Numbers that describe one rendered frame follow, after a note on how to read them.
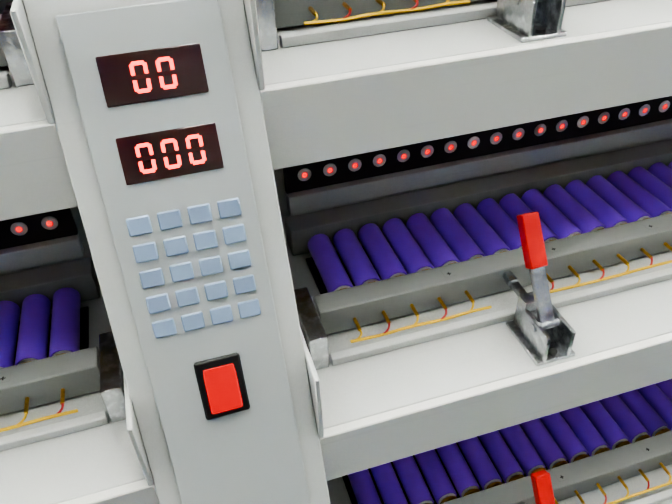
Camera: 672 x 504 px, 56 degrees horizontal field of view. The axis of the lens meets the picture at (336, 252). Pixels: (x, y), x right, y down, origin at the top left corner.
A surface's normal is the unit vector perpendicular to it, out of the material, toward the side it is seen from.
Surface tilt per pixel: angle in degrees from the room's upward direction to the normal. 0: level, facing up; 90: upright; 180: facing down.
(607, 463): 21
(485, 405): 111
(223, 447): 90
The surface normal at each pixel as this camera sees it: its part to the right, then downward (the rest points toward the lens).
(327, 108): 0.29, 0.58
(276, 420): 0.26, 0.26
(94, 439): -0.04, -0.79
